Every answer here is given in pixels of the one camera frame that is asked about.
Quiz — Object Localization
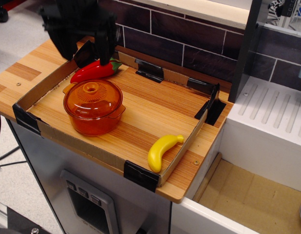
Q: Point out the cardboard fence with black tape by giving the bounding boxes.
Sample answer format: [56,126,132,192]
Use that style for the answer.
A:
[14,40,233,201]

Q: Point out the white toy sink unit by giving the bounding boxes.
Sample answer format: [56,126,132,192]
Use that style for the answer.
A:
[170,78,301,234]

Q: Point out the red toy chili pepper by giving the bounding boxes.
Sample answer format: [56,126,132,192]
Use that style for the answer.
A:
[70,59,122,83]

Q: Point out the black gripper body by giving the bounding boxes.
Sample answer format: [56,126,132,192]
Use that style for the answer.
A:
[39,0,118,42]

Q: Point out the black cable on floor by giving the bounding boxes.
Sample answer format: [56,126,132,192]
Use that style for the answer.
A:
[0,146,27,171]

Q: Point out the dark grey shelf frame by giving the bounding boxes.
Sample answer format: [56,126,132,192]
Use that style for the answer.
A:
[116,0,263,103]

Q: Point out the black caster wheel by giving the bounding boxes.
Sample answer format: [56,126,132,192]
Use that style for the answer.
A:
[0,6,9,23]

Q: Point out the orange transparent pot lid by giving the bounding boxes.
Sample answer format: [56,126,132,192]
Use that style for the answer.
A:
[63,79,125,120]

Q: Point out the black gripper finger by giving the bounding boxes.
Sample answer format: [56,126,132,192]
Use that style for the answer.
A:
[95,30,116,65]
[48,29,80,60]

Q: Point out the yellow toy banana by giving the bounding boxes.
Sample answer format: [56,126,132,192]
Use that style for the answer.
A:
[148,135,184,173]

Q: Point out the silver toy dishwasher front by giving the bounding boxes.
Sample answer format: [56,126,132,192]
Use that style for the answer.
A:
[8,121,171,234]

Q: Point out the orange transparent pot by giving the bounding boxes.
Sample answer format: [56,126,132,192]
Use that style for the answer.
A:
[62,82,126,137]

